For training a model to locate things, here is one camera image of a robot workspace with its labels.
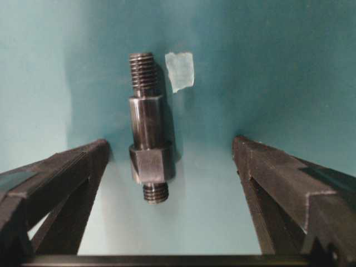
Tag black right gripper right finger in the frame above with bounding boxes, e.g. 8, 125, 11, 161
232, 136, 355, 266

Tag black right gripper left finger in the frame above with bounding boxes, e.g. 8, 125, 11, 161
1, 139, 110, 266

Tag threaded steel shaft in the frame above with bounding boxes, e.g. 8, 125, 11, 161
128, 52, 175, 204

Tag teal table cloth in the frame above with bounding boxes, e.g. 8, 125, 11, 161
1, 1, 355, 255

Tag right tape marker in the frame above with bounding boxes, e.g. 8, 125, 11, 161
165, 52, 195, 93

